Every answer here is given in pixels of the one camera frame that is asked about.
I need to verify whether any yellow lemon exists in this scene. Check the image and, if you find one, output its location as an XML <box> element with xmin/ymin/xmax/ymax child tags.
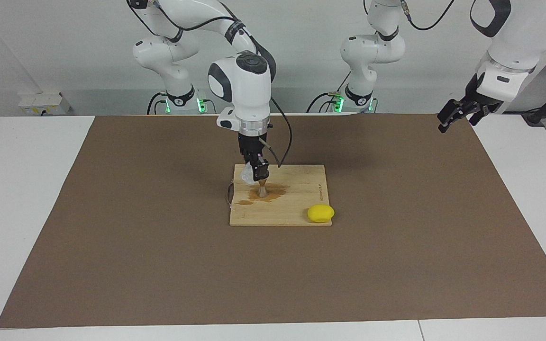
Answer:
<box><xmin>307</xmin><ymin>204</ymin><xmax>336</xmax><ymax>224</ymax></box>

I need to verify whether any white power strip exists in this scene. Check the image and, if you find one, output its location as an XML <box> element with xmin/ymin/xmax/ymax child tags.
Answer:
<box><xmin>18</xmin><ymin>92</ymin><xmax>73</xmax><ymax>116</ymax></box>

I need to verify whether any black right base cable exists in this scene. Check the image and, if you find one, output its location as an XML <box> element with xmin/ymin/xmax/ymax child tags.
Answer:
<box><xmin>147</xmin><ymin>92</ymin><xmax>168</xmax><ymax>115</ymax></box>

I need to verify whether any brown table mat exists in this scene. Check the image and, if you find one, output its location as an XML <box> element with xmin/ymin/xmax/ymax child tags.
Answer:
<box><xmin>0</xmin><ymin>114</ymin><xmax>546</xmax><ymax>328</ymax></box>

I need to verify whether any wooden cutting board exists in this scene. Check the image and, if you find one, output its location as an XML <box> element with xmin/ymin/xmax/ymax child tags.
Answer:
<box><xmin>226</xmin><ymin>164</ymin><xmax>333</xmax><ymax>227</ymax></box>

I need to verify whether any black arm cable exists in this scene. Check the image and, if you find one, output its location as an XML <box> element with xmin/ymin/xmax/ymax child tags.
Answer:
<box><xmin>258</xmin><ymin>94</ymin><xmax>294</xmax><ymax>169</ymax></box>
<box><xmin>401</xmin><ymin>0</ymin><xmax>457</xmax><ymax>31</ymax></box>

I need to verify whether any black left base cable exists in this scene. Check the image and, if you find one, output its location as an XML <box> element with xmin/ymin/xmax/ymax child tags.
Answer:
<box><xmin>306</xmin><ymin>71</ymin><xmax>352</xmax><ymax>113</ymax></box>

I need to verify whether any black base cable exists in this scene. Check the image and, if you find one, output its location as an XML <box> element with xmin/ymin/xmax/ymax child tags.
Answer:
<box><xmin>306</xmin><ymin>71</ymin><xmax>352</xmax><ymax>113</ymax></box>
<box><xmin>147</xmin><ymin>92</ymin><xmax>168</xmax><ymax>115</ymax></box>

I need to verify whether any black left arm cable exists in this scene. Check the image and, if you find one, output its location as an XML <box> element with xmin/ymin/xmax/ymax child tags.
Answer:
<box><xmin>401</xmin><ymin>0</ymin><xmax>457</xmax><ymax>31</ymax></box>

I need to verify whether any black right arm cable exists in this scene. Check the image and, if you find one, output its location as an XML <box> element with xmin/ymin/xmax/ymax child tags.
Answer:
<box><xmin>258</xmin><ymin>94</ymin><xmax>294</xmax><ymax>169</ymax></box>

